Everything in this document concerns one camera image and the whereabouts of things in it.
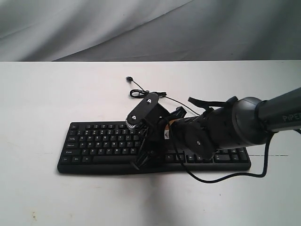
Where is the grey backdrop cloth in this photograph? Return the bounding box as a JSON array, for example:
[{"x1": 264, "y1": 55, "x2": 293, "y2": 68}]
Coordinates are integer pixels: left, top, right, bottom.
[{"x1": 0, "y1": 0, "x2": 301, "y2": 61}]

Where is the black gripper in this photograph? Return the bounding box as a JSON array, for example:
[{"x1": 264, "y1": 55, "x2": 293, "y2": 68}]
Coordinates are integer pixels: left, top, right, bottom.
[{"x1": 131, "y1": 106, "x2": 187, "y2": 170}]

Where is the black acer keyboard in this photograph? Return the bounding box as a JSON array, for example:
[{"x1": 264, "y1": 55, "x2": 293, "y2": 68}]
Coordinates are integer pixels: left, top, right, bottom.
[{"x1": 57, "y1": 121, "x2": 251, "y2": 175}]

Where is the black keyboard usb cable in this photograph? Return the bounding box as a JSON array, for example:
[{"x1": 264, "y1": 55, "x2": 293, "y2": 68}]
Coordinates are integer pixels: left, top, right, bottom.
[{"x1": 125, "y1": 75, "x2": 200, "y2": 116}]

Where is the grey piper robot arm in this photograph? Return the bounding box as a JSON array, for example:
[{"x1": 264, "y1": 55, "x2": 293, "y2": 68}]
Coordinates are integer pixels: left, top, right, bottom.
[{"x1": 126, "y1": 89, "x2": 301, "y2": 169}]

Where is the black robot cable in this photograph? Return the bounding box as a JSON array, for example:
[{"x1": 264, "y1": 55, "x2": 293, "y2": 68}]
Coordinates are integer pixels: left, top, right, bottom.
[{"x1": 162, "y1": 96, "x2": 301, "y2": 183}]

